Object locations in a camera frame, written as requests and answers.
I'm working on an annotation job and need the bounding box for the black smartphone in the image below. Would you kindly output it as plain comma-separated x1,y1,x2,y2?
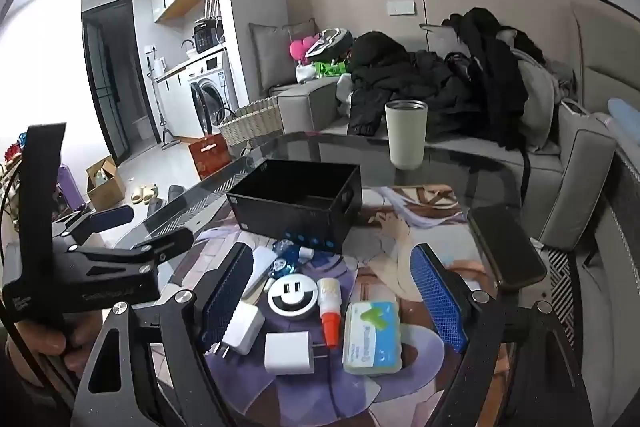
467,205,548,292

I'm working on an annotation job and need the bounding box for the pink plush toy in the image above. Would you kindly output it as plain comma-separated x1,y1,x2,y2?
289,35,318,62

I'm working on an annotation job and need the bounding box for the wicker basket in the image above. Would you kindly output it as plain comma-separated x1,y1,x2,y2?
218,98,283,148

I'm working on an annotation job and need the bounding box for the mop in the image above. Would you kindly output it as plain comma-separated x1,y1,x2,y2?
146,57,177,148

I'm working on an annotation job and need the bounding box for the white washing machine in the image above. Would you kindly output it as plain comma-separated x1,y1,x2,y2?
187,49,238,138

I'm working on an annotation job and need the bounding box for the purple container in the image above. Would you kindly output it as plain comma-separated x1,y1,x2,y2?
56,164,91,210

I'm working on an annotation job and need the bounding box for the black countertop cooker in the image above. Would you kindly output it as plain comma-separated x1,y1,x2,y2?
193,18,224,54

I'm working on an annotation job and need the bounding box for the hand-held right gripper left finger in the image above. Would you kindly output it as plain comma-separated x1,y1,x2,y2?
75,242,256,427

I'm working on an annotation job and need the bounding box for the white rectangular packet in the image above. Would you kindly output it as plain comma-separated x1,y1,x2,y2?
241,246,278,295

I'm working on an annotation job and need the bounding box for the printed cartoon table mat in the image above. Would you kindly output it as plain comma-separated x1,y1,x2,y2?
117,187,501,427

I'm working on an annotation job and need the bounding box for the person's left hand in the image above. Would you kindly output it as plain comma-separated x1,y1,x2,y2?
5,307,108,388

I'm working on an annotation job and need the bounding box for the white kitchen base cabinet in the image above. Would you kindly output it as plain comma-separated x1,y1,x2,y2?
155,57,201,142

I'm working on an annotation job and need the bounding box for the white insulated tumbler cup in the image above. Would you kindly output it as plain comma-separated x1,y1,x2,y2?
385,100,428,170

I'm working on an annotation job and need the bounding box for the black draped garment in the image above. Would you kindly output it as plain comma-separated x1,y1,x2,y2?
442,7,531,152

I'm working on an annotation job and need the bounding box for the green toy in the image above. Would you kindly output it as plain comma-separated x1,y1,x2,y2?
312,59,348,78

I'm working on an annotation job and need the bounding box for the green and blue plastic case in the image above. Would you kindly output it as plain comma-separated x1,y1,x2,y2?
342,300,405,376

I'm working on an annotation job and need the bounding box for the cardboard box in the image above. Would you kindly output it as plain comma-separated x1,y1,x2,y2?
86,155,126,211

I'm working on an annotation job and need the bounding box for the black puffer jacket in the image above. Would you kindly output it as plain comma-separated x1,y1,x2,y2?
347,32,481,138

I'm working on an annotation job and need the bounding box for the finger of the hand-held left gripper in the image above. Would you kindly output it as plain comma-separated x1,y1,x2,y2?
65,226,197,272
50,204,136,254

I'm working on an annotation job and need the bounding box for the light blue bolster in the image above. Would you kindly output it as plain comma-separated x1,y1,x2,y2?
607,98,640,132

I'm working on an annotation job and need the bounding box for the black framed glass door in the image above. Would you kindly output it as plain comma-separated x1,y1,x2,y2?
81,0,151,165

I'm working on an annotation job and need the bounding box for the white garment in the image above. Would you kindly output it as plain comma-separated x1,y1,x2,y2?
336,74,356,112

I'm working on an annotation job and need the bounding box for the black plastic storage box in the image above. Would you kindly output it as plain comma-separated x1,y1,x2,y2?
226,159,363,253

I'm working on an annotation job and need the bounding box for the small blue bottle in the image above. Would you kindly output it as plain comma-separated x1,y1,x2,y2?
270,239,316,282

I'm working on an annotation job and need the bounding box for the grey sofa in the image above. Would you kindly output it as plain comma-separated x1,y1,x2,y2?
250,7,640,268

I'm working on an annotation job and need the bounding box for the black and white helmet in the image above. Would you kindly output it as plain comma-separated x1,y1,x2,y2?
304,28,355,60

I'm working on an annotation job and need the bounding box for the grey throw pillow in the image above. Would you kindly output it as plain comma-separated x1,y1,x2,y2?
249,19,321,90

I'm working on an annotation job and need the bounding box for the glue bottle with orange cap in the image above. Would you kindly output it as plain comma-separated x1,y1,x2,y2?
317,278,342,349

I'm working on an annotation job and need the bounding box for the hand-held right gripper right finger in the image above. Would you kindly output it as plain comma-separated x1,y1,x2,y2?
409,243,596,427

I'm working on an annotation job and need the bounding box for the grey garment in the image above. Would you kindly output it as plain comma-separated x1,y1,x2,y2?
500,29,576,152

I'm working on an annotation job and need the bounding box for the red gift bag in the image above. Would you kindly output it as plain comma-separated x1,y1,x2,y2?
188,133,232,180

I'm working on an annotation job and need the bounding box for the grey upholstered headboard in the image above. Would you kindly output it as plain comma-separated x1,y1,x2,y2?
572,4,640,118

